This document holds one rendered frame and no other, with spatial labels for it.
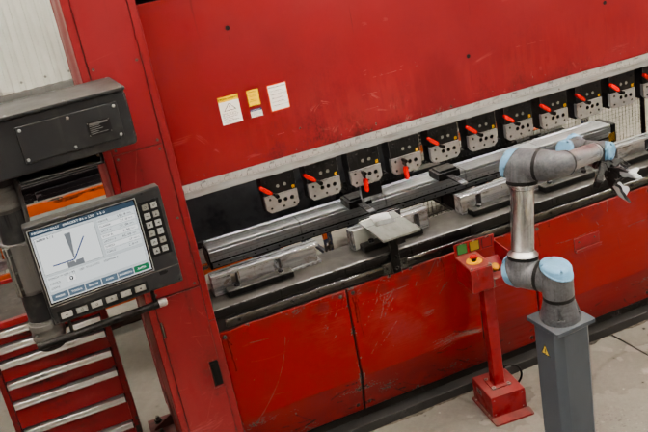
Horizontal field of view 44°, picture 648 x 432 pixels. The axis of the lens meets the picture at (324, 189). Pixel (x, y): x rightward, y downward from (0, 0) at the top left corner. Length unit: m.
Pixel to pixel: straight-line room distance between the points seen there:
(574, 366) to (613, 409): 0.84
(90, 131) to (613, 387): 2.71
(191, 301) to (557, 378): 1.44
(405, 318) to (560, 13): 1.58
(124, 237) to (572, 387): 1.74
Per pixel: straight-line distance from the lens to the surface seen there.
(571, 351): 3.18
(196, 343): 3.35
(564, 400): 3.29
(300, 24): 3.34
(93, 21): 2.96
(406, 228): 3.51
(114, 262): 2.79
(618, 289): 4.47
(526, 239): 3.09
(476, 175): 4.18
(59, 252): 2.74
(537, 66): 3.91
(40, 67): 7.30
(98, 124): 2.68
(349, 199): 3.84
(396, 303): 3.73
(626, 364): 4.33
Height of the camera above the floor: 2.41
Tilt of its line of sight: 20 degrees down
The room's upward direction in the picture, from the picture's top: 11 degrees counter-clockwise
